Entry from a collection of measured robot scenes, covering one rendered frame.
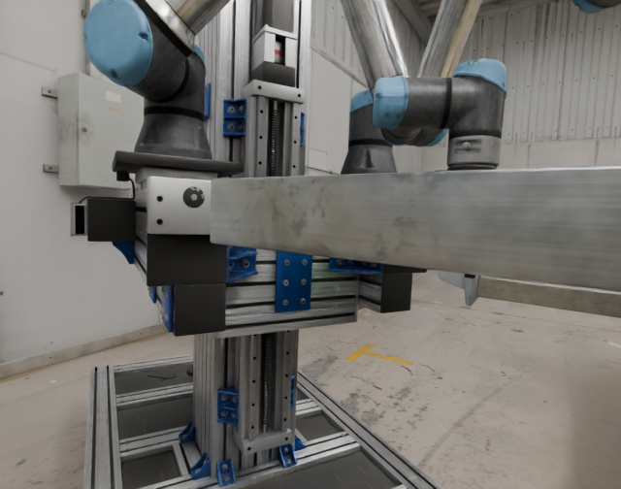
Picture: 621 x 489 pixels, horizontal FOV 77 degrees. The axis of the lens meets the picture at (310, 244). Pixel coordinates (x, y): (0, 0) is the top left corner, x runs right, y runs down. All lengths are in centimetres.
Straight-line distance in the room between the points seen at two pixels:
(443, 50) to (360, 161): 32
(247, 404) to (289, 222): 94
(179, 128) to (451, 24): 65
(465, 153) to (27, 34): 248
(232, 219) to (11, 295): 249
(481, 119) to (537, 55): 834
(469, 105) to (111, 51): 54
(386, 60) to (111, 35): 45
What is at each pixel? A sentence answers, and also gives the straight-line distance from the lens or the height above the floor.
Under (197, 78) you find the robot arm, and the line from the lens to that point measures 85.
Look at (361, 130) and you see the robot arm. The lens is 102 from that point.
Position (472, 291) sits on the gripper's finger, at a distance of 64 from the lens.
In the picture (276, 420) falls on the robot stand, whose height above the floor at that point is 40.
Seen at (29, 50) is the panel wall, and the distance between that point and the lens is 276.
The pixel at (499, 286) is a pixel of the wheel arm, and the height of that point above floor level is 85.
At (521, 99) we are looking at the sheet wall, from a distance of 875.
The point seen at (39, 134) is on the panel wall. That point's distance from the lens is 268.
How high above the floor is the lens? 95
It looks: 5 degrees down
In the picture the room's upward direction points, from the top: 2 degrees clockwise
